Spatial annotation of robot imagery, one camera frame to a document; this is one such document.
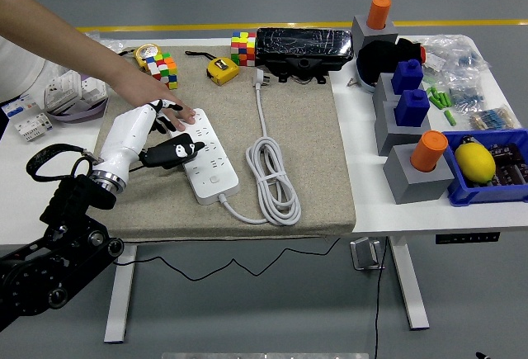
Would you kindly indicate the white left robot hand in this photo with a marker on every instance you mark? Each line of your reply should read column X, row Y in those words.
column 123, row 136

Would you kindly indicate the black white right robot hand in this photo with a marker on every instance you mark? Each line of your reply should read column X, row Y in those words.
column 481, row 355

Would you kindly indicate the person's hand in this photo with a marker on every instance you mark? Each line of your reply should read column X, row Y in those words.
column 140, row 91

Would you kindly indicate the black power adapter plug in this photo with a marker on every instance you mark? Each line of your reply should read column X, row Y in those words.
column 165, row 163

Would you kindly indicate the white power strip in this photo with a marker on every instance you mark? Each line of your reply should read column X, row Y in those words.
column 214, row 185

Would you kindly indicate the person's forearm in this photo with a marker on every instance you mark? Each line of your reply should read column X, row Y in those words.
column 57, row 33

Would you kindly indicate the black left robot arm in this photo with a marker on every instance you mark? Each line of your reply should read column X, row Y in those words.
column 62, row 260

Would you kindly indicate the twisted colourful puzzle cube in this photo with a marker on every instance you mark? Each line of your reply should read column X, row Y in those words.
column 165, row 68

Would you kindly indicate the yellow tape measure white face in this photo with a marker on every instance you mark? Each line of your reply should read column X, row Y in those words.
column 147, row 51

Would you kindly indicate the empty clear plastic bag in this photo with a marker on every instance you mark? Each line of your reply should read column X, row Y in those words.
column 112, row 44

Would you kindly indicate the yellow tape measure black face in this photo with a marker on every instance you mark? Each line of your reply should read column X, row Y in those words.
column 222, row 71

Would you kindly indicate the white circuit breaker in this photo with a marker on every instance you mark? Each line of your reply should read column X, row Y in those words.
column 29, row 124

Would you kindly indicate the white table leg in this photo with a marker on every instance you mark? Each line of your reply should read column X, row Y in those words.
column 410, row 284
column 119, row 301

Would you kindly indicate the square colourful puzzle cube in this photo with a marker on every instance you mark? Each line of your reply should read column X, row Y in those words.
column 243, row 48

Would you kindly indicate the black table control panel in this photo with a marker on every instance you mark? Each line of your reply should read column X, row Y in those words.
column 468, row 238

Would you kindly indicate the person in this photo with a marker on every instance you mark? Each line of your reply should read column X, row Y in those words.
column 16, row 74

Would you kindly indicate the silver metal hook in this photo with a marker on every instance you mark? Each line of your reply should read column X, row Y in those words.
column 363, row 253

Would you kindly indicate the blue plastic bin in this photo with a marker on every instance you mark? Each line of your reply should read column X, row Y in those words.
column 474, row 194

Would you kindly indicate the grey-brown fabric mat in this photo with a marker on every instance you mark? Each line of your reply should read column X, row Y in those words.
column 297, row 148

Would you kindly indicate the black wrapped box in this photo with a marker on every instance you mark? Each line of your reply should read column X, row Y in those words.
column 305, row 45

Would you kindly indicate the grey block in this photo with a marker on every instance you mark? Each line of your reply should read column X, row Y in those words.
column 383, row 88
column 365, row 31
column 412, row 181
column 392, row 132

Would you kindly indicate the yellow lemon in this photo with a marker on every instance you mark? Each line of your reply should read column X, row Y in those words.
column 474, row 163

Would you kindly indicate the dark brown components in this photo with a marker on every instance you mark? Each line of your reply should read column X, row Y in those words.
column 511, row 165

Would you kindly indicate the orange cylinder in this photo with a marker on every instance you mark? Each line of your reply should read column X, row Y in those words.
column 429, row 150
column 379, row 10

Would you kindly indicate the small metal screws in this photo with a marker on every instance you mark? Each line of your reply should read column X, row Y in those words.
column 352, row 82

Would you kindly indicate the small black white figure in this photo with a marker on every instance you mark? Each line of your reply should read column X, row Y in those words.
column 468, row 141

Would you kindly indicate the white round base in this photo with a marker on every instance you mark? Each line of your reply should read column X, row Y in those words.
column 365, row 82

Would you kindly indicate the clear bag tan resistors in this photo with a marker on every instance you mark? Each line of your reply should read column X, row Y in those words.
column 495, row 120

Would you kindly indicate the small green cylinder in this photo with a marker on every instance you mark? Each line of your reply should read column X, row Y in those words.
column 433, row 100
column 450, row 117
column 448, row 101
column 432, row 91
column 440, row 100

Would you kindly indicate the black fabric cap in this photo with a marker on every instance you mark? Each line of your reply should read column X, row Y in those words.
column 379, row 59

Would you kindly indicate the blue block with knob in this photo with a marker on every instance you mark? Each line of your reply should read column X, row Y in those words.
column 408, row 78
column 412, row 107

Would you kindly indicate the clear bag blue components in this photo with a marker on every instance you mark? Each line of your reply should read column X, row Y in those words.
column 466, row 59
column 466, row 95

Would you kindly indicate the small red piece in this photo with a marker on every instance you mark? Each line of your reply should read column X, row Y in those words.
column 422, row 53

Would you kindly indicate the clear bag white pieces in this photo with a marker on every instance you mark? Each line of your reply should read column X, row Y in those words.
column 434, row 62

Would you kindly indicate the white wall socket panel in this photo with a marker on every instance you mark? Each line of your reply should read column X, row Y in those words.
column 62, row 93
column 92, row 90

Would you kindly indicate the black plastic bracket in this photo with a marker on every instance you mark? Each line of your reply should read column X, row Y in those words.
column 303, row 66

